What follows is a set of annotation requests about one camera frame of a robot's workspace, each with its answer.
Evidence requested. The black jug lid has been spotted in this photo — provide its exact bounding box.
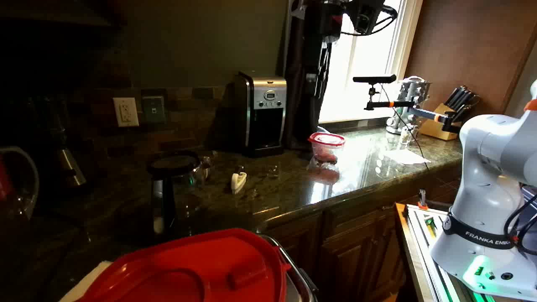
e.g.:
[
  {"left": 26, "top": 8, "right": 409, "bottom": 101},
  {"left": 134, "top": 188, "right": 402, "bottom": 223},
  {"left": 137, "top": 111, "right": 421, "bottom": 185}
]
[{"left": 147, "top": 154, "right": 199, "bottom": 175}]

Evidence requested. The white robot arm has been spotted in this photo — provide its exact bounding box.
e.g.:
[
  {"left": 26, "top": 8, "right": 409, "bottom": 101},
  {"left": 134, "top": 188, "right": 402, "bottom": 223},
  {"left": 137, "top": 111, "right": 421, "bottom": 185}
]
[{"left": 431, "top": 97, "right": 537, "bottom": 302}]

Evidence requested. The silver black coffee maker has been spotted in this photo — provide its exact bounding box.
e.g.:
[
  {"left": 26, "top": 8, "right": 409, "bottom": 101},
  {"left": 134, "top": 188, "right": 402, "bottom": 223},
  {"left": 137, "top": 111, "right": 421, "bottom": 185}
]
[{"left": 233, "top": 72, "right": 286, "bottom": 156}]

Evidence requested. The small white plastic object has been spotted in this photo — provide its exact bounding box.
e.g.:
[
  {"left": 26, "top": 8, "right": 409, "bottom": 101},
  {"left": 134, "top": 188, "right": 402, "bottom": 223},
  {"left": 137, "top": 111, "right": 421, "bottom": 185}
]
[{"left": 229, "top": 171, "right": 246, "bottom": 195}]

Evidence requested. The chrome kitchen faucet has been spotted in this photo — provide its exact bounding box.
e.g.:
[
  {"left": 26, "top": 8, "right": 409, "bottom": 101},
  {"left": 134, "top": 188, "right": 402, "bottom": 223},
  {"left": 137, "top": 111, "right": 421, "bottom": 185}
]
[{"left": 385, "top": 76, "right": 429, "bottom": 136}]

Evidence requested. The wooden knife block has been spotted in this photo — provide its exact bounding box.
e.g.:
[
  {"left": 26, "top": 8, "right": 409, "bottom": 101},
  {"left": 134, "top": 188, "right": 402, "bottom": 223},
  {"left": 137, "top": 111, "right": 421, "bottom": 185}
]
[{"left": 417, "top": 86, "right": 479, "bottom": 141}]

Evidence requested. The dark kettle on left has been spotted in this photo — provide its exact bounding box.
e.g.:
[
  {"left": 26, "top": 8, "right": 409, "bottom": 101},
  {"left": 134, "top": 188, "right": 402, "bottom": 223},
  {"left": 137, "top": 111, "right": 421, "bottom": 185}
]
[{"left": 0, "top": 146, "right": 40, "bottom": 220}]

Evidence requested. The green wall switch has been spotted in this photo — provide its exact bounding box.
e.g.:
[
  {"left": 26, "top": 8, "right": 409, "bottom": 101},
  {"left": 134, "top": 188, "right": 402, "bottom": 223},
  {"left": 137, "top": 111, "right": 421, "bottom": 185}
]
[{"left": 140, "top": 96, "right": 166, "bottom": 124}]

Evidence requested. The black camera on stand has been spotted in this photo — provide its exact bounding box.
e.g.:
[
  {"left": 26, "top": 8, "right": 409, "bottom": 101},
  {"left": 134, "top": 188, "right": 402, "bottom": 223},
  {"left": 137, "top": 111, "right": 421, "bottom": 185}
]
[{"left": 352, "top": 74, "right": 396, "bottom": 111}]

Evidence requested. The white wall outlet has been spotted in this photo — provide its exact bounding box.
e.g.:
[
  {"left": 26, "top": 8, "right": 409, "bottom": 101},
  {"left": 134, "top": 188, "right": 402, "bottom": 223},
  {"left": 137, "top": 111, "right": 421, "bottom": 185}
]
[{"left": 112, "top": 97, "right": 139, "bottom": 128}]

